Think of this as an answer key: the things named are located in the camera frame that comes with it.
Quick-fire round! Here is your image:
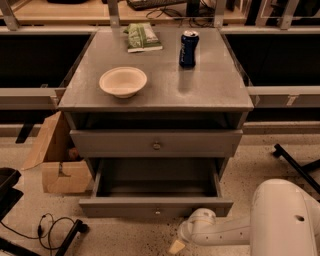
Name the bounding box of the grey drawer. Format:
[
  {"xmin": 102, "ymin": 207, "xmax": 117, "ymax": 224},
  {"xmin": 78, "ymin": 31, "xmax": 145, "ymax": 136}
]
[
  {"xmin": 70, "ymin": 130, "xmax": 242, "ymax": 158},
  {"xmin": 79, "ymin": 158, "xmax": 233, "ymax": 218}
]

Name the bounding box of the black keyboard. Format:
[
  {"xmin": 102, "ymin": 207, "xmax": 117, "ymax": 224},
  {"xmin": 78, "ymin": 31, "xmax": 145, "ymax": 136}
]
[{"xmin": 126, "ymin": 0, "xmax": 186, "ymax": 11}]

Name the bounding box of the black stand leg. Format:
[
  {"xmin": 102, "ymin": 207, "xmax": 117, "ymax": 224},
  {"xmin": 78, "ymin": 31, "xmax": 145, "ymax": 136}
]
[{"xmin": 55, "ymin": 219, "xmax": 89, "ymax": 256}]

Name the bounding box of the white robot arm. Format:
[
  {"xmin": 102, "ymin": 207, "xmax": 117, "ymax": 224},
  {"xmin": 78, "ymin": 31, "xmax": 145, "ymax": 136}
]
[{"xmin": 169, "ymin": 179, "xmax": 320, "ymax": 256}]

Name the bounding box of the green snack bag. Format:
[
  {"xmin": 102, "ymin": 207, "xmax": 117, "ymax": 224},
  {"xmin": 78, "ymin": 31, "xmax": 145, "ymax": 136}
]
[{"xmin": 124, "ymin": 23, "xmax": 163, "ymax": 53}]

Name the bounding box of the grey drawer cabinet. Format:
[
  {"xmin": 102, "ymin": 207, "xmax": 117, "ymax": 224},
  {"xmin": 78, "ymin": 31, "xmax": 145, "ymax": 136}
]
[{"xmin": 57, "ymin": 26, "xmax": 255, "ymax": 181}]

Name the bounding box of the blue soda can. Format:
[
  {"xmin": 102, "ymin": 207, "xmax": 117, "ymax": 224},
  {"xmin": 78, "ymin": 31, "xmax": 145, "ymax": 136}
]
[{"xmin": 179, "ymin": 30, "xmax": 199, "ymax": 68}]

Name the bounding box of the brown cardboard box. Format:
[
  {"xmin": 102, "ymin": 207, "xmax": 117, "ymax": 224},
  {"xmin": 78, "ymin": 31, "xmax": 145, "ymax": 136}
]
[{"xmin": 22, "ymin": 111, "xmax": 92, "ymax": 194}]

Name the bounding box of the white paper bowl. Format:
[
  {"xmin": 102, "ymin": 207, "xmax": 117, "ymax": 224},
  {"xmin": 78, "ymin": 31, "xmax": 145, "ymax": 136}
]
[{"xmin": 99, "ymin": 67, "xmax": 147, "ymax": 98}]

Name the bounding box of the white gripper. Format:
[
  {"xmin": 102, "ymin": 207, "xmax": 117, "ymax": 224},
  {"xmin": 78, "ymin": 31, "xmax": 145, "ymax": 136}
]
[{"xmin": 168, "ymin": 208, "xmax": 216, "ymax": 255}]

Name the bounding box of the black cable on floor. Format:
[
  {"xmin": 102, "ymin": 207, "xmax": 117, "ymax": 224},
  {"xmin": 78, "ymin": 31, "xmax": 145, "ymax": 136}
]
[{"xmin": 0, "ymin": 213, "xmax": 77, "ymax": 251}]

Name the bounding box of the grey top drawer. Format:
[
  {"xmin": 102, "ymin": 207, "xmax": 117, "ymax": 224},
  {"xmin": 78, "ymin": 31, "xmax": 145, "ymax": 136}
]
[{"xmin": 70, "ymin": 130, "xmax": 242, "ymax": 158}]

